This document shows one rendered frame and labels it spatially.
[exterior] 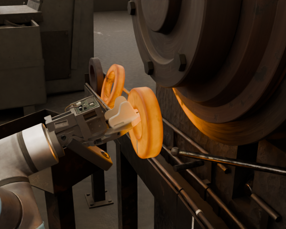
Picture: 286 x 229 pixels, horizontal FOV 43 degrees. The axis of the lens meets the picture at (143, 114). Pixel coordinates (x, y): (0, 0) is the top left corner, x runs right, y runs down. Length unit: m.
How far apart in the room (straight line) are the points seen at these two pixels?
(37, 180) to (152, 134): 0.43
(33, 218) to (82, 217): 1.18
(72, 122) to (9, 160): 0.14
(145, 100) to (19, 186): 0.29
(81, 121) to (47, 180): 0.35
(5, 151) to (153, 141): 0.29
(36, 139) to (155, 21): 0.35
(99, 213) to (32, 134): 1.20
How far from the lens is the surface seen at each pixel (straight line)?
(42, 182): 1.03
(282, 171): 0.55
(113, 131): 0.74
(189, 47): 0.45
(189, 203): 0.74
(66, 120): 0.74
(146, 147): 0.75
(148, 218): 1.85
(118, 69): 1.44
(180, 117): 0.95
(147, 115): 0.72
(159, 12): 0.51
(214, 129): 0.59
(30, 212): 0.70
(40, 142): 0.73
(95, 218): 1.86
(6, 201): 0.62
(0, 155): 0.74
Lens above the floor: 1.14
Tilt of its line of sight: 22 degrees down
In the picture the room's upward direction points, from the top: straight up
